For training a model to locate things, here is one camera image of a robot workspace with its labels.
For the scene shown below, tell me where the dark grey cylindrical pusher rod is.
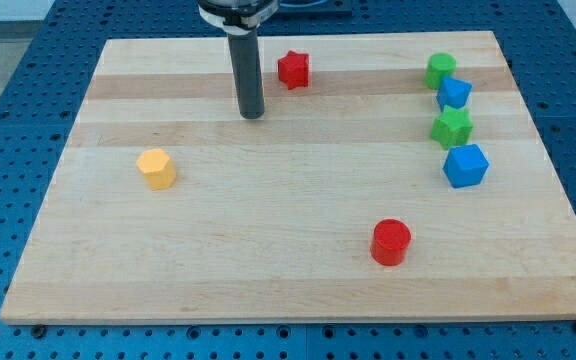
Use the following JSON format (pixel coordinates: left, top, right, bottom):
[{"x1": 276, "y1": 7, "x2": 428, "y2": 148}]
[{"x1": 228, "y1": 29, "x2": 265, "y2": 119}]

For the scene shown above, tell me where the yellow hexagon block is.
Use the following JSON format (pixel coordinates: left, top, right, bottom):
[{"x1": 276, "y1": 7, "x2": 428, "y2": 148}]
[{"x1": 136, "y1": 148, "x2": 177, "y2": 191}]

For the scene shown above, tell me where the red star block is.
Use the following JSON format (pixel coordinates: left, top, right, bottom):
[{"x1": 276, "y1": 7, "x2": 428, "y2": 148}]
[{"x1": 278, "y1": 50, "x2": 310, "y2": 90}]

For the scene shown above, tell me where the wooden board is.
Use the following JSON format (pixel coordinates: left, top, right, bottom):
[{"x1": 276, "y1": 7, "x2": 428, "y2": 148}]
[{"x1": 0, "y1": 31, "x2": 576, "y2": 325}]

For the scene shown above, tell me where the green cylinder block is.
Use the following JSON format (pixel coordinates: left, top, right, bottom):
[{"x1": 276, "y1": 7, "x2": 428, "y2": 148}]
[{"x1": 424, "y1": 52, "x2": 457, "y2": 90}]

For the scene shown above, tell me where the blue pentagon block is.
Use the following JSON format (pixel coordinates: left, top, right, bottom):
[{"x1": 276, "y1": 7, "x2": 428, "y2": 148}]
[{"x1": 436, "y1": 76, "x2": 473, "y2": 111}]

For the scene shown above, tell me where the green star block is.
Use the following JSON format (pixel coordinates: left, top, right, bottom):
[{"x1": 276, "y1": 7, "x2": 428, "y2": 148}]
[{"x1": 430, "y1": 105, "x2": 474, "y2": 150}]

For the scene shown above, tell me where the red cylinder block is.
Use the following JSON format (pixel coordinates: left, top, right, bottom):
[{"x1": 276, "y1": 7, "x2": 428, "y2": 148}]
[{"x1": 370, "y1": 218, "x2": 412, "y2": 266}]

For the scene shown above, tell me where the blue cube block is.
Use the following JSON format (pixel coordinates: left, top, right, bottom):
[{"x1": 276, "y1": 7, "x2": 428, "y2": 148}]
[{"x1": 443, "y1": 144, "x2": 489, "y2": 188}]

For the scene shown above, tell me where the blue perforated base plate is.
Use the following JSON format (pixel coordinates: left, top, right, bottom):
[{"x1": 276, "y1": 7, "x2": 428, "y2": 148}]
[{"x1": 0, "y1": 0, "x2": 576, "y2": 359}]

